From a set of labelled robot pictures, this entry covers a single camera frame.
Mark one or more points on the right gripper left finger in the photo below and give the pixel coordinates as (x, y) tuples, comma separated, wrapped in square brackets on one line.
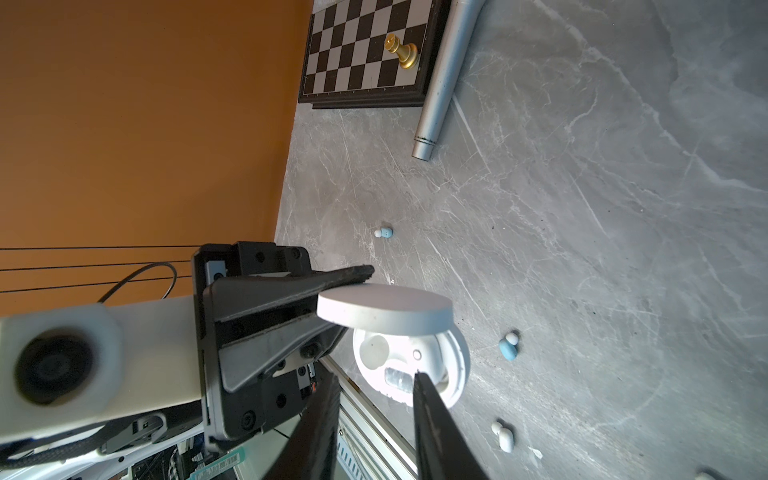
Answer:
[(311, 451)]

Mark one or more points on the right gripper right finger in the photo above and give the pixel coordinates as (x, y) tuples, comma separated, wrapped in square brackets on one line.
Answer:
[(441, 451)]

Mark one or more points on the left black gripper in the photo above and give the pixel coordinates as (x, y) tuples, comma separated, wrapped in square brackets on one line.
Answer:
[(259, 334)]

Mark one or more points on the white earbud charging case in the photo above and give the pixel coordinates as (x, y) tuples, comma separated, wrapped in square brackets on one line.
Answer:
[(398, 332)]

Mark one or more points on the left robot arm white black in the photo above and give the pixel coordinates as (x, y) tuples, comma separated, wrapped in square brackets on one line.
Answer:
[(115, 438)]

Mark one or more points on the white earbud pair centre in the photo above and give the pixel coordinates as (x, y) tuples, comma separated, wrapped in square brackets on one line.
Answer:
[(504, 435)]

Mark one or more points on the blue earbud centre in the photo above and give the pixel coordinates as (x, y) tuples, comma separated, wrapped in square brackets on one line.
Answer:
[(508, 346)]

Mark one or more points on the blue earbud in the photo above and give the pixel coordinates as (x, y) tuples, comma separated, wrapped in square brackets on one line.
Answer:
[(384, 232), (508, 346)]

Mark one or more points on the blue earbud left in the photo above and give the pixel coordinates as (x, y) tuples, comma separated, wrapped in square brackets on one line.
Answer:
[(384, 232)]

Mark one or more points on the black white chessboard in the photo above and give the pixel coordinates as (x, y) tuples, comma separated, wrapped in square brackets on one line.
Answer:
[(346, 65)]

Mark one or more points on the gold chess pawn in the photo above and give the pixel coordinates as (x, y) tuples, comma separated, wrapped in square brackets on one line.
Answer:
[(407, 54)]

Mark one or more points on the silver microphone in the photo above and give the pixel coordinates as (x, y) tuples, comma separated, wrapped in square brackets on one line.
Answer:
[(460, 24)]

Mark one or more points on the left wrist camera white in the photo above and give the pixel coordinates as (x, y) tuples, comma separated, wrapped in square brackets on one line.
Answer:
[(69, 368)]

